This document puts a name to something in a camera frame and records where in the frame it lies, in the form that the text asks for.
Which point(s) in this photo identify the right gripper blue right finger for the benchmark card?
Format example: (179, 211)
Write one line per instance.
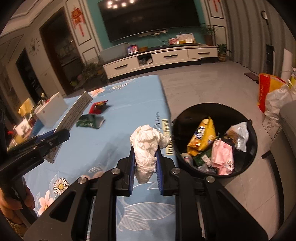
(159, 171)

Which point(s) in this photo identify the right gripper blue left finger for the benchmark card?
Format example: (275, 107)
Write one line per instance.
(132, 170)

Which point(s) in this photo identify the face mask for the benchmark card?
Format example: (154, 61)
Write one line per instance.
(145, 141)

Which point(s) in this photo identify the white striped paper cup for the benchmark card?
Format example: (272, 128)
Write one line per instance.
(187, 158)

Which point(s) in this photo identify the dark green snack bag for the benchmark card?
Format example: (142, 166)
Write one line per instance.
(203, 158)

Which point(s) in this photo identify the yellow chip bag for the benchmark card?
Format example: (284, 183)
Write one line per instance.
(203, 137)

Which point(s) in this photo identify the green foil snack bag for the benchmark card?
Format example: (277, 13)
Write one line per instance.
(90, 121)

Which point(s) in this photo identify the pink snack wrapper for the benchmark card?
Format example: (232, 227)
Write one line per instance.
(222, 157)

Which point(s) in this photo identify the red snack wrapper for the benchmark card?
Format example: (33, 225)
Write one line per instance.
(98, 107)

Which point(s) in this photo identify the white medicine box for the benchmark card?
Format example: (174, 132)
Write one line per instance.
(69, 120)

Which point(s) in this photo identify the white plastic bag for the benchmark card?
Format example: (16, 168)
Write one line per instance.
(239, 135)

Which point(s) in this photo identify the left hand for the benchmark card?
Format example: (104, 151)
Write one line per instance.
(10, 205)

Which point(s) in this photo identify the blue floral tablecloth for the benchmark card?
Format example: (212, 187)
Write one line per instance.
(89, 152)

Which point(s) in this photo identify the white storage box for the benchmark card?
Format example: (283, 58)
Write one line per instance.
(52, 110)

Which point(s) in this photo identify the leafy plant near door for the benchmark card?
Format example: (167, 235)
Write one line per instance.
(94, 73)

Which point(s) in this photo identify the white tv cabinet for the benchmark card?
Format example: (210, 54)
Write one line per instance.
(159, 58)

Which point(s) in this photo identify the grey sofa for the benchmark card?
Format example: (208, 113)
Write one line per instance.
(281, 156)

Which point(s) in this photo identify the potted plant by curtain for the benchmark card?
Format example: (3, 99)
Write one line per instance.
(222, 52)

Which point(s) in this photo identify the white plastic sack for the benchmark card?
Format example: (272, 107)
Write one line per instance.
(276, 99)

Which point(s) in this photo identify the red yellow shopping bag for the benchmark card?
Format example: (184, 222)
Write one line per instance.
(267, 84)

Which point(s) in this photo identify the potted plant on cabinet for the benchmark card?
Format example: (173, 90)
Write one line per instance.
(208, 32)

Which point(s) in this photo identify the upright vacuum cleaner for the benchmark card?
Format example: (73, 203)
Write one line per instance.
(270, 53)

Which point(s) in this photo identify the black television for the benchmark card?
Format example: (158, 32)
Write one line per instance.
(127, 18)

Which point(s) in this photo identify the white paper roll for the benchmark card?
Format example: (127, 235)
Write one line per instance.
(286, 65)

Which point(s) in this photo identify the red chinese knot ornament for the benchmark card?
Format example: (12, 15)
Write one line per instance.
(78, 19)

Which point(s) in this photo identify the wall clock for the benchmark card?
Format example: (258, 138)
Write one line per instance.
(34, 46)

